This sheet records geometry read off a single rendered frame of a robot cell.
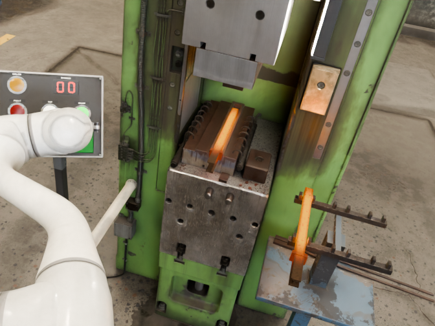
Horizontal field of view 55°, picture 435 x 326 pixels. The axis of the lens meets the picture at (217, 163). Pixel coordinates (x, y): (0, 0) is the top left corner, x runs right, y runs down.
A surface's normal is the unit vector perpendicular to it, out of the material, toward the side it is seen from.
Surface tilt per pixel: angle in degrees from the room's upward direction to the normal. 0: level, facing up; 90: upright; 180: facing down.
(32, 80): 60
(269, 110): 90
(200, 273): 90
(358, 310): 0
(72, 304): 5
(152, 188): 90
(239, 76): 90
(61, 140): 73
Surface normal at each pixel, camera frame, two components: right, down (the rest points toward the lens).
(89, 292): 0.53, -0.78
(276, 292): 0.15, -0.80
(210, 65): -0.23, 0.55
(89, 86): 0.25, 0.12
